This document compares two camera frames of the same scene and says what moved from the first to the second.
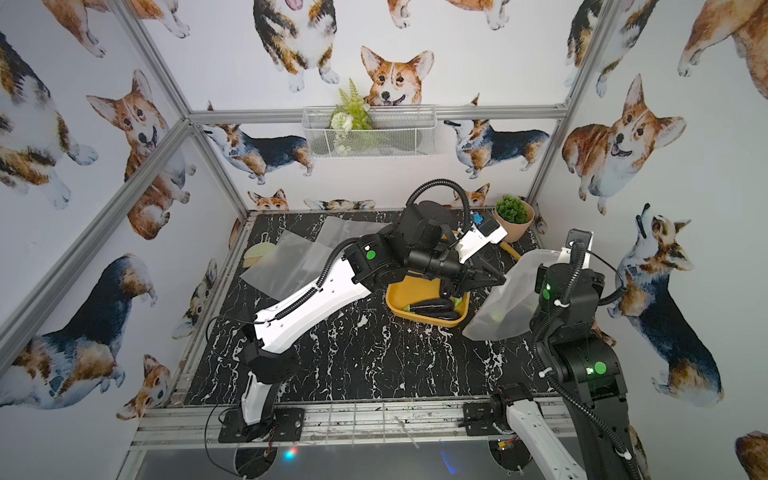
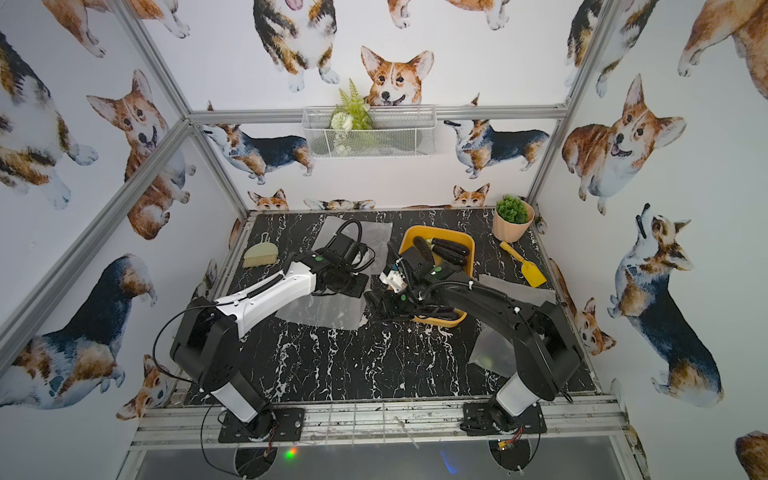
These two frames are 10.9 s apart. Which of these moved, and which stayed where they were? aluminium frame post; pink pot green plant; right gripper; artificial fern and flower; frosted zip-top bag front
Moved: frosted zip-top bag front; right gripper
Stayed: aluminium frame post; pink pot green plant; artificial fern and flower
